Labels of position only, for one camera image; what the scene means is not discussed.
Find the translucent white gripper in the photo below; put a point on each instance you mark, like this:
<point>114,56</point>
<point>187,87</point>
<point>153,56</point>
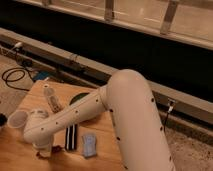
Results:
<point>45,152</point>

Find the green ceramic bowl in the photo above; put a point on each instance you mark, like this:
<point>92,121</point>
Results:
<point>77,97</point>

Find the white plastic cup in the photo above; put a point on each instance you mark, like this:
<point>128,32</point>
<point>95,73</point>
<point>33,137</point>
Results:
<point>18,119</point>

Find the dark object at left edge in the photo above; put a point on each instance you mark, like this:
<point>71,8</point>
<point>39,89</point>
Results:
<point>3,120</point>

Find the red pepper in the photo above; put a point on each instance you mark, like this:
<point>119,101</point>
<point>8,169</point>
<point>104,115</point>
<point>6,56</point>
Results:
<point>55,149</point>

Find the blue object on floor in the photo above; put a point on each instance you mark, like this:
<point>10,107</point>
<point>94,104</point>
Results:
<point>42,75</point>

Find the light blue sponge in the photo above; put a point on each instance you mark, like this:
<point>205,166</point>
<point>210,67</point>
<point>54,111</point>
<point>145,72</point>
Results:
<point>89,145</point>

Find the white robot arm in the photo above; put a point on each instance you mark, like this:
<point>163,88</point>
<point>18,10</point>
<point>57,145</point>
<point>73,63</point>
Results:
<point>139,132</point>

